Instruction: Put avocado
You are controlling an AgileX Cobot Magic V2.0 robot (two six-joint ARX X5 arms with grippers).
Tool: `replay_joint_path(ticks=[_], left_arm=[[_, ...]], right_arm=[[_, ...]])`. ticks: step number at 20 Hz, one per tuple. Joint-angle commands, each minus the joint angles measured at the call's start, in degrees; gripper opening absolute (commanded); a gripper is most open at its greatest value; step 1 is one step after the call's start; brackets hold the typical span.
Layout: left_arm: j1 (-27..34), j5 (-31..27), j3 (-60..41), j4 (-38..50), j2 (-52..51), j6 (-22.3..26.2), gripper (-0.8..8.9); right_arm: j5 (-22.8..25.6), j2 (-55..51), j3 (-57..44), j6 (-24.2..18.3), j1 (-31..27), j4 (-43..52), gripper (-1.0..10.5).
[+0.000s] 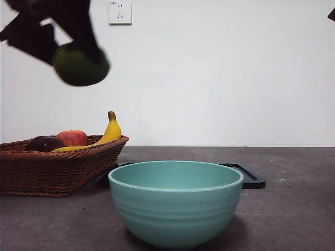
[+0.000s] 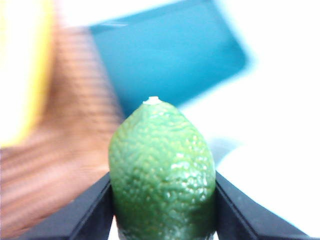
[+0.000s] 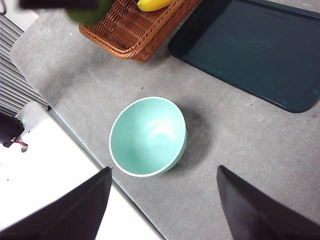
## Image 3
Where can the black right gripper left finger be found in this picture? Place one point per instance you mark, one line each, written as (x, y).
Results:
(70, 215)

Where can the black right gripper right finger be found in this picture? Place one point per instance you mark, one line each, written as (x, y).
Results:
(257, 215)

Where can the teal ceramic bowl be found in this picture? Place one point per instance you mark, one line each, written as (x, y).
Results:
(147, 135)

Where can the brown woven wicker basket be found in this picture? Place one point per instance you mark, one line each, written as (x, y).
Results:
(130, 25)

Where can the green avocado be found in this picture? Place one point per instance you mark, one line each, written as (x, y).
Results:
(87, 15)

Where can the yellow banana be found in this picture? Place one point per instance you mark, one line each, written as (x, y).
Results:
(152, 5)

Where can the grey slatted panel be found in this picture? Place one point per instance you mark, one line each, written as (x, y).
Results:
(12, 75)

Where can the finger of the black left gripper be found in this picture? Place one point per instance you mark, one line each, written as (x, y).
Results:
(55, 3)

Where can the dark rectangular tray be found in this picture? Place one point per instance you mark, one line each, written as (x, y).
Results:
(250, 50)

